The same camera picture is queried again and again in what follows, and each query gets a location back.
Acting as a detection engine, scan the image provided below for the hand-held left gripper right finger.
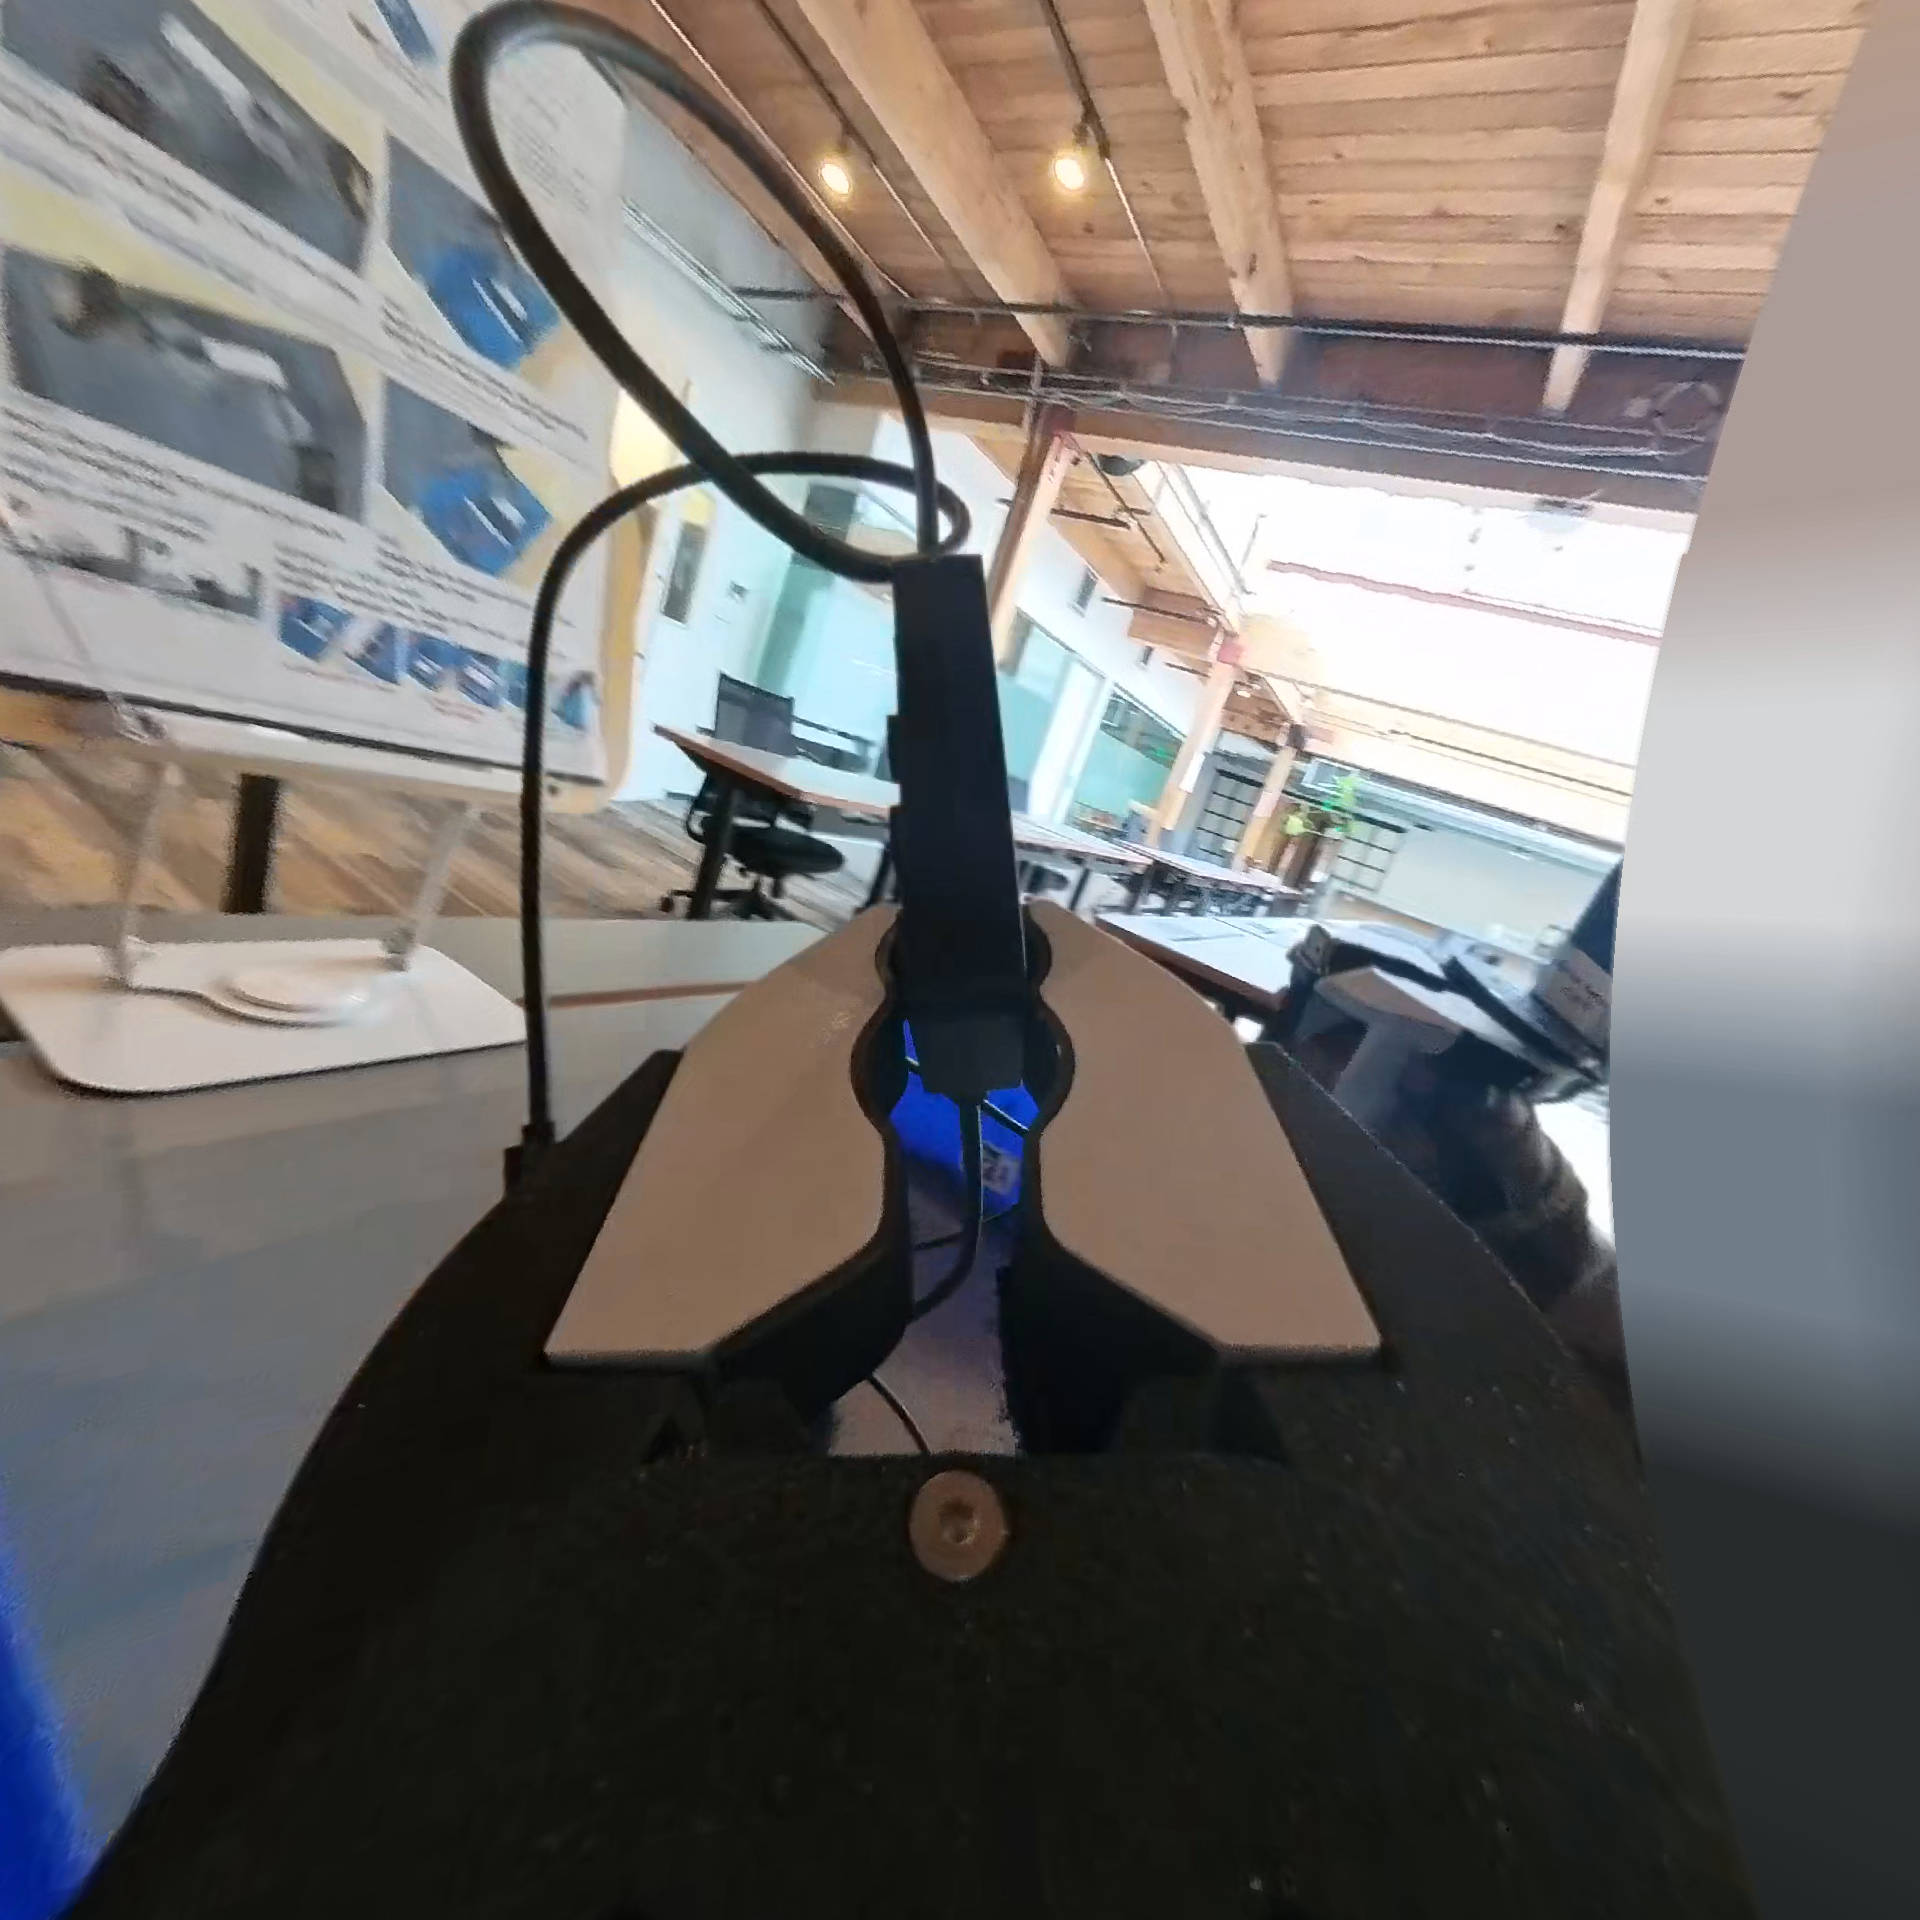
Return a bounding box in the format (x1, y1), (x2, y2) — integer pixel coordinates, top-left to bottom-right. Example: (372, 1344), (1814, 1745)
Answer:
(1013, 902), (1392, 1368)

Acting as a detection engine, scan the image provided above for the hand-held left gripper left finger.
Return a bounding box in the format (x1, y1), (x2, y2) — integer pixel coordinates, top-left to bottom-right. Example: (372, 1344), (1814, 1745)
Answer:
(548, 911), (913, 1378)

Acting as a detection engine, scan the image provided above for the thin black cable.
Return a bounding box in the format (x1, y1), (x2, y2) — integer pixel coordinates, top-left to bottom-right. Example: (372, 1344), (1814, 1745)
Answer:
(865, 1086), (1039, 1464)

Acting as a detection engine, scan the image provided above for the black usb hub cable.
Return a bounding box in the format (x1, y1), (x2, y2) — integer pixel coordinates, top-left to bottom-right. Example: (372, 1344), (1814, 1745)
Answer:
(448, 0), (980, 1197)

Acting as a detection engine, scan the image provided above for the black usb hub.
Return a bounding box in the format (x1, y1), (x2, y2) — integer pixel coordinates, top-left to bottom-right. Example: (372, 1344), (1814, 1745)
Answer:
(883, 552), (1039, 1100)

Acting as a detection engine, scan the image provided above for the wooden office desk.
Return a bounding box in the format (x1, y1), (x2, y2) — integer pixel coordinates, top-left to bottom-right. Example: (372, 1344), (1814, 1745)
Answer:
(652, 721), (1147, 922)
(1093, 895), (1310, 1028)

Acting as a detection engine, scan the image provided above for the black office chair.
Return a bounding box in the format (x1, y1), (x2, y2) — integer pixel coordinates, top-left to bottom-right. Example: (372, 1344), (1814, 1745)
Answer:
(682, 673), (852, 922)

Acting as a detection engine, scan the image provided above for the white document stand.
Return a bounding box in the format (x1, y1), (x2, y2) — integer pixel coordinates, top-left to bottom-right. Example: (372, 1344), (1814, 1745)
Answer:
(0, 758), (531, 1100)

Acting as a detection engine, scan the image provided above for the wooden support column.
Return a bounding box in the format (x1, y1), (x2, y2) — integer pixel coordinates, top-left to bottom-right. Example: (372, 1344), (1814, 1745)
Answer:
(981, 403), (1078, 651)

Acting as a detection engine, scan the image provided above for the printed paper sheet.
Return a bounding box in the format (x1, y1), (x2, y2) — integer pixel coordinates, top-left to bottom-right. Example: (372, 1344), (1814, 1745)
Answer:
(0, 0), (619, 790)

